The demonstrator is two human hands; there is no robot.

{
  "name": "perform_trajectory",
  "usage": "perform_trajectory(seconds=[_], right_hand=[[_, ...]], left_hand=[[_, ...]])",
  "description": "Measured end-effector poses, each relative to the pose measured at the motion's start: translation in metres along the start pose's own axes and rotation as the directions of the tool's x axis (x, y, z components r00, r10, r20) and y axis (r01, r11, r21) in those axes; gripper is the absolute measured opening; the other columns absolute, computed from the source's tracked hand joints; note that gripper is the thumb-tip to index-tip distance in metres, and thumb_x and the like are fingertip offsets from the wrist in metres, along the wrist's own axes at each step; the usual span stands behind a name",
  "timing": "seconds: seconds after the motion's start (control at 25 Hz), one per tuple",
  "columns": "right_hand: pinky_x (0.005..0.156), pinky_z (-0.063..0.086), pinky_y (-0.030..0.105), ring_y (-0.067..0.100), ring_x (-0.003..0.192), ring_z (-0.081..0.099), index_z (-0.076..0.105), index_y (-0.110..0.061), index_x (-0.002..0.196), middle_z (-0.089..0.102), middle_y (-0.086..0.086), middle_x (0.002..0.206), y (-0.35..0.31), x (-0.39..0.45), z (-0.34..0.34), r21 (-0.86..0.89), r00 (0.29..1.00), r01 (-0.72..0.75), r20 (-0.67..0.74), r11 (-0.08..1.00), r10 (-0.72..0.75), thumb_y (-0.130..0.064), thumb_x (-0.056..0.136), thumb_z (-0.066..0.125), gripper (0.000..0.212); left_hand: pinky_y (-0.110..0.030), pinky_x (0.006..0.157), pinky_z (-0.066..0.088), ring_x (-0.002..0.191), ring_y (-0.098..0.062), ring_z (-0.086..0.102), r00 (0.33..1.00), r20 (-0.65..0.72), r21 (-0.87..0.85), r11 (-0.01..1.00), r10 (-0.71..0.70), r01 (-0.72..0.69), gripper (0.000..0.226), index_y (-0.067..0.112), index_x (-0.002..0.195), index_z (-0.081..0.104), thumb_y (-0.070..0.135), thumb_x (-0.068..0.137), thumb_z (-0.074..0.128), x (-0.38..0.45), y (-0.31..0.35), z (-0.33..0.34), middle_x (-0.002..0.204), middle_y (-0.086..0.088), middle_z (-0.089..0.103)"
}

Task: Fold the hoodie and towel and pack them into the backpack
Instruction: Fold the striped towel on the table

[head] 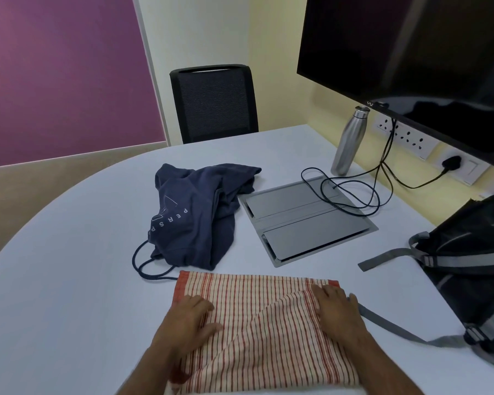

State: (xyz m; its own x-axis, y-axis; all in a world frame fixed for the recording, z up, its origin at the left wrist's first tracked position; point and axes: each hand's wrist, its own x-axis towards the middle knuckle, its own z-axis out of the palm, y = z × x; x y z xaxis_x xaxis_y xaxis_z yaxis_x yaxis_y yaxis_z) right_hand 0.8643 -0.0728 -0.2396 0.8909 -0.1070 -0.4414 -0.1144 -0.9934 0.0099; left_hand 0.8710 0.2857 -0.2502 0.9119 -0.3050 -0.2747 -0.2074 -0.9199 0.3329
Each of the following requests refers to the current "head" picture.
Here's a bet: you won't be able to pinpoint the person's left hand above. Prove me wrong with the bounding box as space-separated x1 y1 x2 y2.
154 295 223 363

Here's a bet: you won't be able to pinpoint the person's right hand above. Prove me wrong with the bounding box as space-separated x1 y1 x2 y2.
311 283 369 346

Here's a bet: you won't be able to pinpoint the red striped cloth clothes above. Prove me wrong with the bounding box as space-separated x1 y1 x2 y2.
171 270 361 393

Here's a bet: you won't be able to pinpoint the navy blue hoodie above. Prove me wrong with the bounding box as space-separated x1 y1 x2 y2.
131 163 262 281

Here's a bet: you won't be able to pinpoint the black grey backpack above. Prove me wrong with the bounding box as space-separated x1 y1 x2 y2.
357 195 494 379

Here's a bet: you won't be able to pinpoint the person's right forearm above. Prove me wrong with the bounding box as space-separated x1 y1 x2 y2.
345 332 425 395

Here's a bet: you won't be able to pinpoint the steel water bottle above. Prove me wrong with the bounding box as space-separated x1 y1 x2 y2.
330 105 371 177

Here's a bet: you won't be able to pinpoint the black mesh back chair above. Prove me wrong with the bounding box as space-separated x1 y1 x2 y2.
169 64 259 145

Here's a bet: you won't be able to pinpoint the black television screen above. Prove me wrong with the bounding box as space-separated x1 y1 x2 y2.
296 0 494 173

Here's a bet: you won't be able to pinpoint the grey table cable box lid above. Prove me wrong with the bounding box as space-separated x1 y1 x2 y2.
237 174 379 268

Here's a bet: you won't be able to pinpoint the black coiled cable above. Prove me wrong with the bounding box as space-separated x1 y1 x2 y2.
300 115 398 218

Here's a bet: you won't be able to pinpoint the white wall socket strip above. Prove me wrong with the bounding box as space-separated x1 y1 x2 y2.
372 112 440 160

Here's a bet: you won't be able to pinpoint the black power cable with plug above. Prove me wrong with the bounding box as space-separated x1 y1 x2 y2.
378 156 463 190

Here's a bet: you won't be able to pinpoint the white wall switch plate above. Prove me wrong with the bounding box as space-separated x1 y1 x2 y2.
433 148 491 187

